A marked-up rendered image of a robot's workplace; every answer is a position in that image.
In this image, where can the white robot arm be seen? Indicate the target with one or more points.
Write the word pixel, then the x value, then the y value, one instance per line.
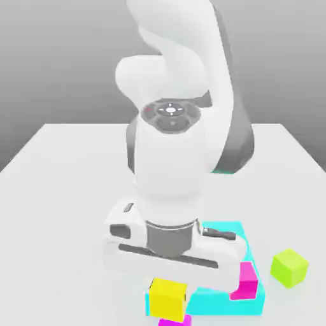
pixel 168 163

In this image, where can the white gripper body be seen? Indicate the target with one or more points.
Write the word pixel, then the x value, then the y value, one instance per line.
pixel 163 267

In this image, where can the small yellow cube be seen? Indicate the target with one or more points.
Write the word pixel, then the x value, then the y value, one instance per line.
pixel 166 299

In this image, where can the large cyan box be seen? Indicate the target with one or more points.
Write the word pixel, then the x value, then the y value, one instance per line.
pixel 211 301

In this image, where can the small magenta cube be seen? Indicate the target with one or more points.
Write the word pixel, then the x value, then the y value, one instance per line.
pixel 187 321
pixel 245 285

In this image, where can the small lime green cube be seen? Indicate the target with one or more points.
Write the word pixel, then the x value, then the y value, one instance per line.
pixel 289 268

